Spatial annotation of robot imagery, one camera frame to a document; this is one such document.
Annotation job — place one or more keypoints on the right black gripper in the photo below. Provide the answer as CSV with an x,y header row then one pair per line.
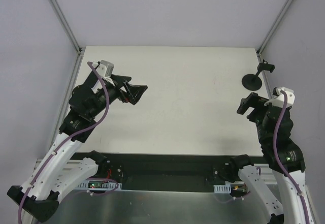
x,y
254,109

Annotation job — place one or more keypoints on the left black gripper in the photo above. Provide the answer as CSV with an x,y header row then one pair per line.
x,y
122,88

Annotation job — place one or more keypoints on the black phone stand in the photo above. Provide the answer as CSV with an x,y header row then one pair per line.
x,y
253,82

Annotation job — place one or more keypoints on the right white cable duct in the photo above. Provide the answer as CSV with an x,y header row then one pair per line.
x,y
222,189

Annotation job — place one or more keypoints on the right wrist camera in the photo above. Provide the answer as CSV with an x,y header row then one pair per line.
x,y
281,96

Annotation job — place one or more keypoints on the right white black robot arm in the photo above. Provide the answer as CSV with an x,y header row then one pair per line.
x,y
274,131

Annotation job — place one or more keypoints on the right aluminium frame post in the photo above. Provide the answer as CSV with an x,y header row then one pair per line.
x,y
279,18

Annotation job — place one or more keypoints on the left white cable duct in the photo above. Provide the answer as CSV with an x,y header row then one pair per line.
x,y
98,185

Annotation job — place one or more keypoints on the white cable duct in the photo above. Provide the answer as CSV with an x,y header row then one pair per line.
x,y
98,185
222,189

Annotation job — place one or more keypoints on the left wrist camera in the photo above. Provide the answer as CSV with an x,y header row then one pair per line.
x,y
104,69

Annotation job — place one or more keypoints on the left aluminium frame post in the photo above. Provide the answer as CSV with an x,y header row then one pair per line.
x,y
65,25

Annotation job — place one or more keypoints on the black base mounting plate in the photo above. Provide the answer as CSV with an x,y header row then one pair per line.
x,y
156,172

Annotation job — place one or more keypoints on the aluminium frame post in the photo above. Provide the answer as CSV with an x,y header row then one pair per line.
x,y
279,18
65,25

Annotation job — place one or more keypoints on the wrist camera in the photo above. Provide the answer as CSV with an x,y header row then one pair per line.
x,y
281,96
104,69

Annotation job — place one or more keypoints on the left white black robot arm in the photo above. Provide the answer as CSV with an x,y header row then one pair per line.
x,y
41,194

